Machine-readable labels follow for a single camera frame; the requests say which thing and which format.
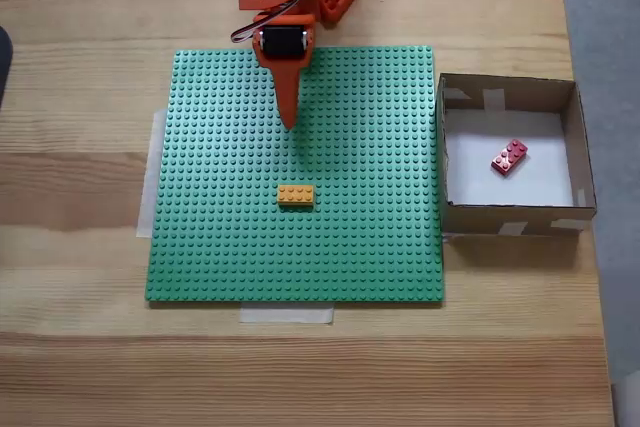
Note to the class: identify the red lego block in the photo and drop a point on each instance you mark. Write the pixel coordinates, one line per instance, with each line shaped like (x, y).
(509, 158)

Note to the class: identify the green lego baseplate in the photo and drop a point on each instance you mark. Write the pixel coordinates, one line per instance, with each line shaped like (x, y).
(225, 172)

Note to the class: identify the yellow lego block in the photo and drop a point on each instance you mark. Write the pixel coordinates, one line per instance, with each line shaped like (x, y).
(296, 195)

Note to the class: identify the brown cardboard box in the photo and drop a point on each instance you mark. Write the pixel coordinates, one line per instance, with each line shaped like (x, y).
(470, 221)

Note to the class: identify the long masking tape strip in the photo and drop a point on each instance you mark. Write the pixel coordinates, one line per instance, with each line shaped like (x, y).
(147, 187)

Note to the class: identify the white paper sheet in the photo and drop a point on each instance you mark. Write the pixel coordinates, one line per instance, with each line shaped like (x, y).
(475, 187)

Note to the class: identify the black rounded object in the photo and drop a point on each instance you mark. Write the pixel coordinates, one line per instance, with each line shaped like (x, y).
(5, 62)

